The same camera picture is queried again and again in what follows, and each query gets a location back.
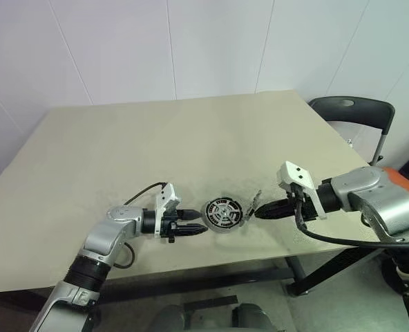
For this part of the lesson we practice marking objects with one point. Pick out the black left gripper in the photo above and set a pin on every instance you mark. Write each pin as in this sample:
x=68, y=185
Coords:
x=170, y=226

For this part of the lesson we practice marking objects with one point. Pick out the motor stator housing copper coils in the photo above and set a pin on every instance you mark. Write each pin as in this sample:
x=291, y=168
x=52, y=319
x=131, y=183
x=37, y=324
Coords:
x=221, y=201

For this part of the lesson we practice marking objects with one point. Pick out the orange seat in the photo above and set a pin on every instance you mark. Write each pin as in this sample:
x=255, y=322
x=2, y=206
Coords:
x=408, y=183

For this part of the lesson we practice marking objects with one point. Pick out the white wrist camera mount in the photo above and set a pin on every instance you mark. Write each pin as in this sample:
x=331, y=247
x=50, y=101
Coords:
x=164, y=197
x=296, y=174

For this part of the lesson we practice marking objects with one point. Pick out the silver round motor cover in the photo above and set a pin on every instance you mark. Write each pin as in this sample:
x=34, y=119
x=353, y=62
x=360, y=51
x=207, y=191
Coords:
x=252, y=209

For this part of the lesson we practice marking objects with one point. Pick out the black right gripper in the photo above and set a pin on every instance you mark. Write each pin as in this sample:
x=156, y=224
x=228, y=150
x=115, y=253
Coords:
x=307, y=211

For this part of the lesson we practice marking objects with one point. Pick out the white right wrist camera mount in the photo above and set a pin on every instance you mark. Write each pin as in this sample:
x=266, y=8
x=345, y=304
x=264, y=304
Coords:
x=296, y=174

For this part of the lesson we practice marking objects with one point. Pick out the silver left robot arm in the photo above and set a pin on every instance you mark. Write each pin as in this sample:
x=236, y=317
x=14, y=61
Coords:
x=101, y=238

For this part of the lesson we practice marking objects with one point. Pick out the black tape strip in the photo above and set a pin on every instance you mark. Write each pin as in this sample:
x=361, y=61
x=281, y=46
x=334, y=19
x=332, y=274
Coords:
x=211, y=303

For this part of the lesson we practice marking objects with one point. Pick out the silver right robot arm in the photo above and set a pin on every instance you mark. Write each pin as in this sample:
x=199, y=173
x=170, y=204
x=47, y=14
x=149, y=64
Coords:
x=370, y=193

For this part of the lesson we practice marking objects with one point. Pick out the black folding chair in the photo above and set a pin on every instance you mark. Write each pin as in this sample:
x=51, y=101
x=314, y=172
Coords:
x=363, y=110

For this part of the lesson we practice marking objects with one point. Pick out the small white plastic piece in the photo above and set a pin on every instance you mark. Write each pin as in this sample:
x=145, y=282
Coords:
x=349, y=141

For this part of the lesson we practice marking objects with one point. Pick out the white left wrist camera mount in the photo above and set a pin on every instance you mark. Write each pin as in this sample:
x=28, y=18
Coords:
x=164, y=197

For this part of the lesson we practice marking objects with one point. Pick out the dark grey rounded shape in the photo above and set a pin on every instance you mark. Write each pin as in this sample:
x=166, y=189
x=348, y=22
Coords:
x=254, y=320

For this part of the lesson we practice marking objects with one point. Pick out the black metal table frame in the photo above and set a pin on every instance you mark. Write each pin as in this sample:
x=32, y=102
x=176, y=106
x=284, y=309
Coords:
x=297, y=276

